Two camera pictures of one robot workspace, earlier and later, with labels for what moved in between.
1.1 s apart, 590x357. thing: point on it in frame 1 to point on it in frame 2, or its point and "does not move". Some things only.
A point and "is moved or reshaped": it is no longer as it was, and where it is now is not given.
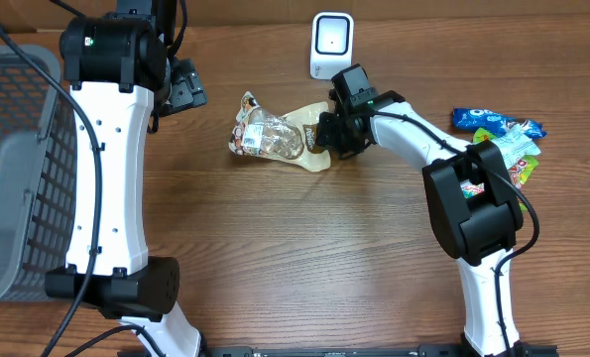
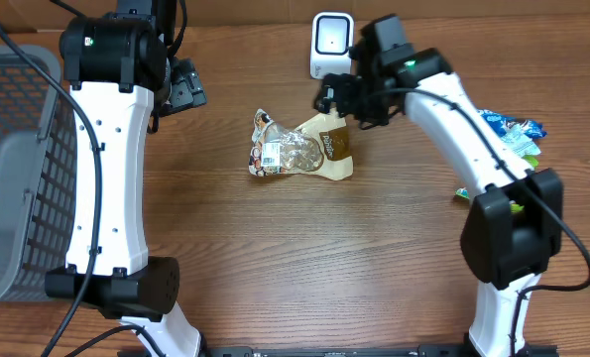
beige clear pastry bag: (291, 138) is moved or reshaped
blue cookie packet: (499, 122) does not move
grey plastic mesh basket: (24, 175) does not move
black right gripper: (324, 140) to (341, 101)
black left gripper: (189, 88) does not move
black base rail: (445, 350) does not move
